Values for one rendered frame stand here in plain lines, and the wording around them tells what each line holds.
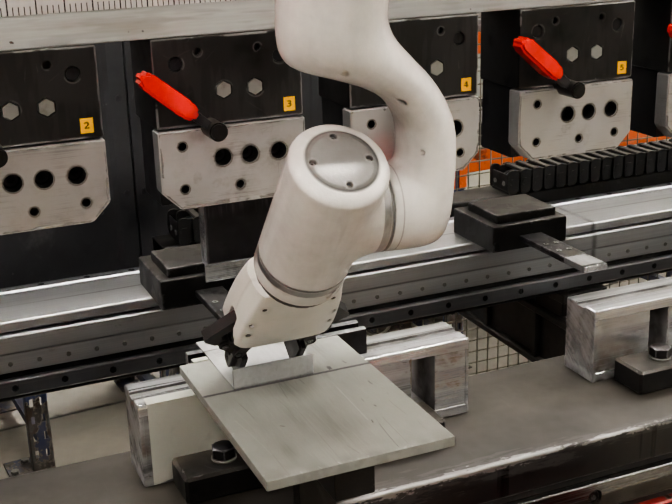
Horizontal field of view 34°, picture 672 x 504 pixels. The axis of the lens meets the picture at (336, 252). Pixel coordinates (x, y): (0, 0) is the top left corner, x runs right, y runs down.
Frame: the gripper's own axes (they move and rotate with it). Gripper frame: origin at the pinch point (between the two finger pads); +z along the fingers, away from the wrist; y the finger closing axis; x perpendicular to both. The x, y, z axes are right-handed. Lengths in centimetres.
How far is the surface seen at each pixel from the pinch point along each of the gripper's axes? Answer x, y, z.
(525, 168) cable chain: -35, -60, 28
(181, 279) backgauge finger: -19.3, 1.4, 16.6
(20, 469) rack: -71, 9, 193
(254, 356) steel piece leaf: -1.5, 0.0, 4.1
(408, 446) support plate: 17.2, -5.7, -11.4
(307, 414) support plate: 9.7, -0.1, -5.1
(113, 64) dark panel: -58, 0, 21
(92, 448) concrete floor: -73, -11, 196
